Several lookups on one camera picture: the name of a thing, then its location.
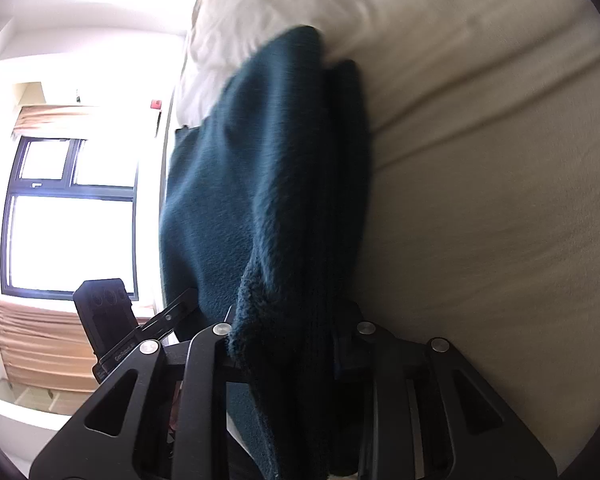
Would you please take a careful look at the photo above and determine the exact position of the black framed window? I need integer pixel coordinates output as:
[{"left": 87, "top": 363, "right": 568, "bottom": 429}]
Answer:
[{"left": 1, "top": 136, "right": 140, "bottom": 300}]

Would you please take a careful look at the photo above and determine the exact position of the beige curtain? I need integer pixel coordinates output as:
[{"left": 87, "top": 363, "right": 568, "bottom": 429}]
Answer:
[{"left": 0, "top": 104, "right": 152, "bottom": 394}]

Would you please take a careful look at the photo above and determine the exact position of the person left hand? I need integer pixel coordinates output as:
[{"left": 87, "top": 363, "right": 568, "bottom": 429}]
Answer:
[{"left": 169, "top": 382, "right": 182, "bottom": 434}]

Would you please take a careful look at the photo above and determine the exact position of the beige bed sheet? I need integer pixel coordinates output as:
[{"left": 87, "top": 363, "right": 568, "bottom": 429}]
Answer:
[{"left": 178, "top": 0, "right": 600, "bottom": 470}]

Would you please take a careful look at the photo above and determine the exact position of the black camera box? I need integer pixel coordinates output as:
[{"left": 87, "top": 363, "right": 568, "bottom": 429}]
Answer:
[{"left": 72, "top": 278, "right": 138, "bottom": 359}]

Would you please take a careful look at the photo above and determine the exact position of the dark teal knit sweater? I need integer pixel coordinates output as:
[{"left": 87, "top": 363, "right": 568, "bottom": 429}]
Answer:
[{"left": 160, "top": 26, "right": 370, "bottom": 479}]

